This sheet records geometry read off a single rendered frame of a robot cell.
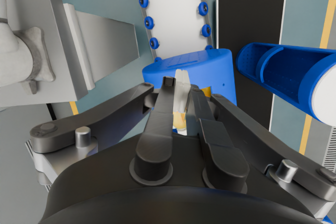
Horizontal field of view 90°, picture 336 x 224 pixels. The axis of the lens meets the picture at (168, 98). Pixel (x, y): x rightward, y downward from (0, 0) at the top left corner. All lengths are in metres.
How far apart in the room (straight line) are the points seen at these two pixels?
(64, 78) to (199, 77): 0.48
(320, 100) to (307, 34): 1.22
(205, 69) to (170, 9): 0.36
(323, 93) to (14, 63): 1.01
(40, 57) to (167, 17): 0.46
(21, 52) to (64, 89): 0.17
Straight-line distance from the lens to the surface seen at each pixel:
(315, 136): 2.47
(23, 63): 0.66
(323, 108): 0.86
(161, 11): 0.73
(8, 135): 1.88
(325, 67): 0.83
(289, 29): 1.91
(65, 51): 0.70
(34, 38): 0.72
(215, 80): 0.45
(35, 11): 0.74
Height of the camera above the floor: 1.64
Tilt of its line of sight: 69 degrees down
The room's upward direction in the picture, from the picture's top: 171 degrees counter-clockwise
